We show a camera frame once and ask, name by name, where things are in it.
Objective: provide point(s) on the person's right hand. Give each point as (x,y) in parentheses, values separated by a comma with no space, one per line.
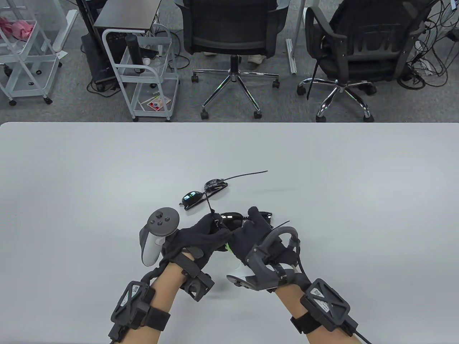
(251,236)

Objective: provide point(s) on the person's left hand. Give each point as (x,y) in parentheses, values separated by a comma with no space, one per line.
(193,240)

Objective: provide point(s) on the small mirrored oval sunglasses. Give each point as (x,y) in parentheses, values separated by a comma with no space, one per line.
(192,197)

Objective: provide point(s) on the thick black square sunglasses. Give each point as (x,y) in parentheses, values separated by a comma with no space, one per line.
(247,175)

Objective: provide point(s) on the grey left hand controller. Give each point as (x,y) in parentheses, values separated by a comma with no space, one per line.
(163,218)

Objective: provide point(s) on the grey hand controller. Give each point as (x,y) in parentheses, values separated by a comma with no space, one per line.
(265,276)
(163,218)

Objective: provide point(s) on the grey right hand controller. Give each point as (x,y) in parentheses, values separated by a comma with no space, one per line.
(265,276)

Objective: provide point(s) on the black left wrist tracker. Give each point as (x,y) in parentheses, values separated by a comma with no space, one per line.
(131,299)

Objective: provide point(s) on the black wrist tracker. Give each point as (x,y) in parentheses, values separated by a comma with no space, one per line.
(324,301)
(131,299)

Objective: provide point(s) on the black right wrist tracker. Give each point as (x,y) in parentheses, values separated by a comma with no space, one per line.
(324,301)

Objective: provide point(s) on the red and white packet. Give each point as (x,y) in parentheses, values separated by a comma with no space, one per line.
(157,104)

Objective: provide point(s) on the white table leg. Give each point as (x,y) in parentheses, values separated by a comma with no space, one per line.
(291,57)

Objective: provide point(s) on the black bottle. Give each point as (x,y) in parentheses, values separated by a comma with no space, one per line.
(133,50)

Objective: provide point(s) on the grey flat device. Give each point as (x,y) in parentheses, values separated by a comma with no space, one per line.
(154,41)

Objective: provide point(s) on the black computer tower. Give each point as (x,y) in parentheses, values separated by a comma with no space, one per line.
(95,61)

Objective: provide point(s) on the black office chair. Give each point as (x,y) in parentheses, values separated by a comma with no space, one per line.
(365,36)
(229,21)

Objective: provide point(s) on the white paper tag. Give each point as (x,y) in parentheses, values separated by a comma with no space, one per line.
(61,55)

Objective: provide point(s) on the dark side table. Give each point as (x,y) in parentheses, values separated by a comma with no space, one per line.
(125,14)

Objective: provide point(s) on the white power strip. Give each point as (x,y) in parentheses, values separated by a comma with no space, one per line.
(426,68)

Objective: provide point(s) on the white table foot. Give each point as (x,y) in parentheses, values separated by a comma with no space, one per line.
(64,30)

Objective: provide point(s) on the black desk leg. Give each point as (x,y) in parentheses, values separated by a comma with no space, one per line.
(86,18)

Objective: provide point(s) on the pink cloth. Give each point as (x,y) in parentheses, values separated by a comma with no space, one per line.
(18,28)

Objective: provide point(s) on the black power adapter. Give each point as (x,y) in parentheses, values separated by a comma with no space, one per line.
(452,34)

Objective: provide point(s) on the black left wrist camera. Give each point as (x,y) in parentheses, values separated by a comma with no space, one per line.
(199,285)

